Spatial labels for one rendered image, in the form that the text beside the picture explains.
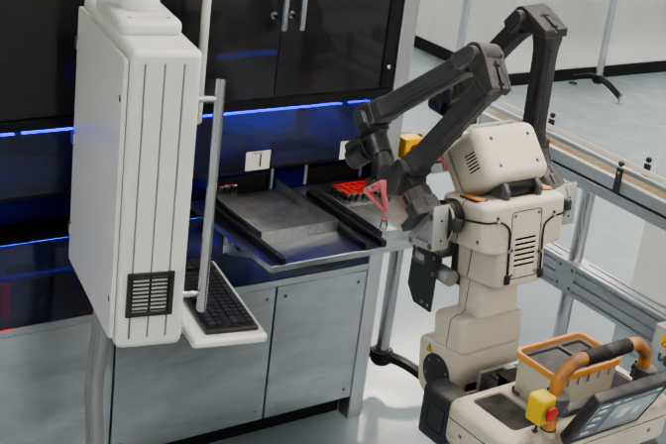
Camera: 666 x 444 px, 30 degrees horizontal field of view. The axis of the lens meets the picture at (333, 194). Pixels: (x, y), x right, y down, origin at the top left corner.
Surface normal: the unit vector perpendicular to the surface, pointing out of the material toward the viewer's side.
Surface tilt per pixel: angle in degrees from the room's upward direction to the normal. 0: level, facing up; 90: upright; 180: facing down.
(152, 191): 90
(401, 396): 0
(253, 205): 0
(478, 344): 82
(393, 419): 0
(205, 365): 90
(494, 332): 82
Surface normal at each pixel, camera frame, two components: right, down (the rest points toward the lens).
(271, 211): 0.11, -0.92
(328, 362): 0.55, 0.36
